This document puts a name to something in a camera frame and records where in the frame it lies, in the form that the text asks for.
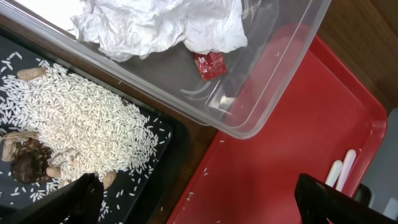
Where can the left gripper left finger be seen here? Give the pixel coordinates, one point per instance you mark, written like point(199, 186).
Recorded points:
point(77, 202)

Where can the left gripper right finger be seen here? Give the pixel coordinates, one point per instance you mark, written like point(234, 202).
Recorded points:
point(319, 203)

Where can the white plastic spoon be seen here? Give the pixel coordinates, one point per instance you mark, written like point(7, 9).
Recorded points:
point(334, 173)

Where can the white plastic fork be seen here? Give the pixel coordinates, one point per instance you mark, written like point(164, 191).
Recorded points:
point(348, 162)

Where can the red sauce packet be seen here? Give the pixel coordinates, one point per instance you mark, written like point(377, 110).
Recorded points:
point(211, 65)

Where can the white napkin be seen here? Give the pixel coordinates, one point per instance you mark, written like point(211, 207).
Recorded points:
point(124, 29)

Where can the black food waste tray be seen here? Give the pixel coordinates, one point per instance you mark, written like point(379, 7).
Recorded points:
point(29, 161)

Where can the clear plastic waste bin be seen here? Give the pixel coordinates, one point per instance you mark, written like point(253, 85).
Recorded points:
point(239, 102)

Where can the food scraps and rice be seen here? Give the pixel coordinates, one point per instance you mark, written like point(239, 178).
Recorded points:
point(87, 127)

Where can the red serving tray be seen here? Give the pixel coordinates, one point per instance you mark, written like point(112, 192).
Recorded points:
point(324, 112)

